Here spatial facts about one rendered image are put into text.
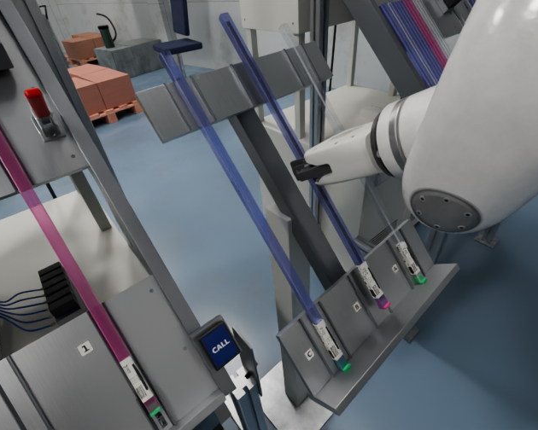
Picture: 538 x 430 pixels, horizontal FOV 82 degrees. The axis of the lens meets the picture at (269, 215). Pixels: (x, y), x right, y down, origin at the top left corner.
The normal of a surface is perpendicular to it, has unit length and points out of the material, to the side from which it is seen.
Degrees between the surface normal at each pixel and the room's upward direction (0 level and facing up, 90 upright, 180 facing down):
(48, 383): 46
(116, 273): 0
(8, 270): 0
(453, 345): 0
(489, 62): 74
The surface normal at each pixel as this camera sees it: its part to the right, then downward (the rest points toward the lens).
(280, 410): -0.07, -0.77
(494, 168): -0.47, 0.72
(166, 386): 0.40, -0.22
